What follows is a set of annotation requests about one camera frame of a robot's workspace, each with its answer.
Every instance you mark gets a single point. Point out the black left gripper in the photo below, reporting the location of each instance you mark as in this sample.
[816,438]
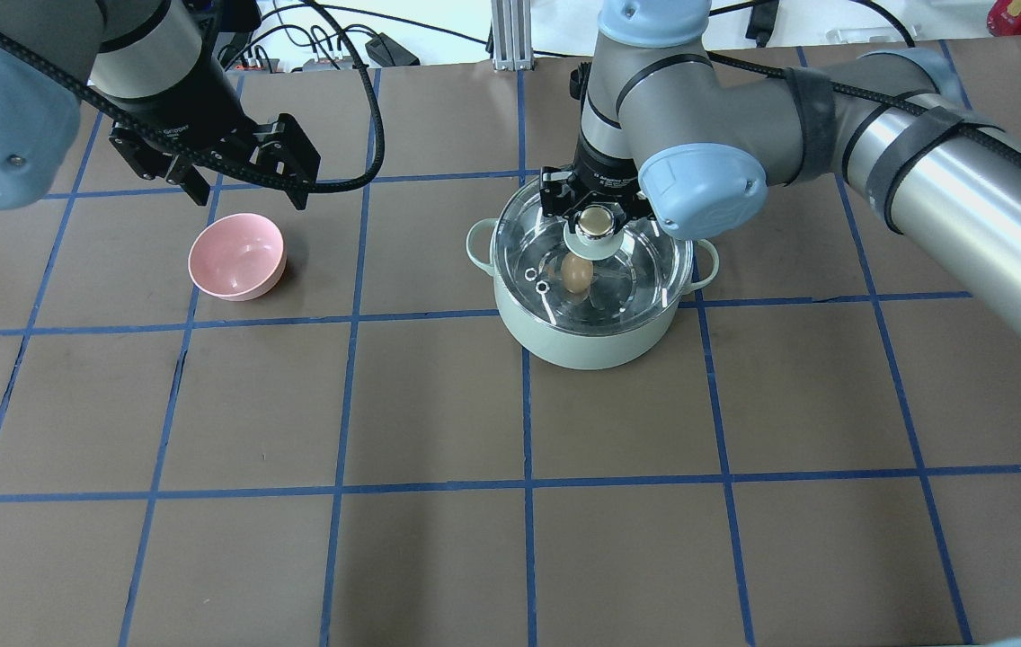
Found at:
[190,115]

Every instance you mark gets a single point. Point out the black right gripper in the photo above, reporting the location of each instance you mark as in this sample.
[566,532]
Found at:
[602,180]

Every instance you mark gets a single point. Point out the glass pot lid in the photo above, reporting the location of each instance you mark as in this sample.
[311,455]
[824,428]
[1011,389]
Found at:
[639,273]

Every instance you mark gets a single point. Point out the brown egg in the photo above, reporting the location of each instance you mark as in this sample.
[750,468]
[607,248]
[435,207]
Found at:
[576,273]

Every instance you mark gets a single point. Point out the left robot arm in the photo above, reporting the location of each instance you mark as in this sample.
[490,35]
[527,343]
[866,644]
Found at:
[148,66]

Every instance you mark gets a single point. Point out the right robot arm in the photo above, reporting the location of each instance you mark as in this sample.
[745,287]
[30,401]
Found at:
[661,138]

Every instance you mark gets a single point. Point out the mint green electric pot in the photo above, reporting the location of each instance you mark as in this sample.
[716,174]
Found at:
[574,352]

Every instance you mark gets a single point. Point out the pink bowl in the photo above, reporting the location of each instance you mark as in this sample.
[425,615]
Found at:
[238,257]

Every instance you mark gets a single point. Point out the aluminium frame post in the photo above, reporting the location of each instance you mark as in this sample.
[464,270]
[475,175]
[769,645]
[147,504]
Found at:
[510,35]

